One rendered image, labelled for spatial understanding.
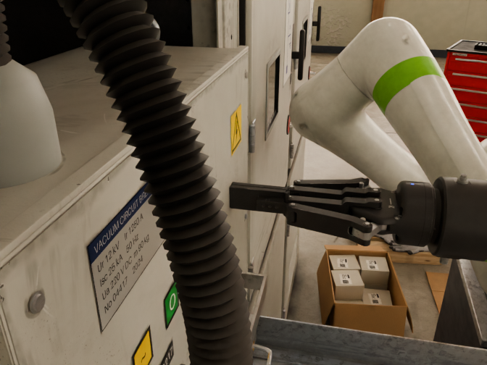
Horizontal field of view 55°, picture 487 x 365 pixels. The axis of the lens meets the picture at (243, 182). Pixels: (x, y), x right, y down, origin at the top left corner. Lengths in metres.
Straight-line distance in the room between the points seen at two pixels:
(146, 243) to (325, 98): 0.61
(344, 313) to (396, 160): 1.17
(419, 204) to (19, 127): 0.41
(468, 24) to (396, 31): 7.77
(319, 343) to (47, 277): 0.70
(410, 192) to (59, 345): 0.40
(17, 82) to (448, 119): 0.63
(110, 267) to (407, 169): 0.84
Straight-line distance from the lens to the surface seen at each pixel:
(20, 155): 0.27
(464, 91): 3.59
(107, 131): 0.34
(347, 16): 8.41
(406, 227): 0.54
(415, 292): 2.52
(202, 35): 0.70
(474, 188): 0.56
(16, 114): 0.26
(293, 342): 0.90
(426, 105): 0.78
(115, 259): 0.30
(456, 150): 0.75
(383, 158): 1.00
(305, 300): 2.35
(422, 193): 0.55
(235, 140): 0.58
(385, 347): 0.89
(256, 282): 0.72
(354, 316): 2.10
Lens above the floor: 1.50
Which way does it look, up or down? 26 degrees down
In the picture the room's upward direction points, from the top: straight up
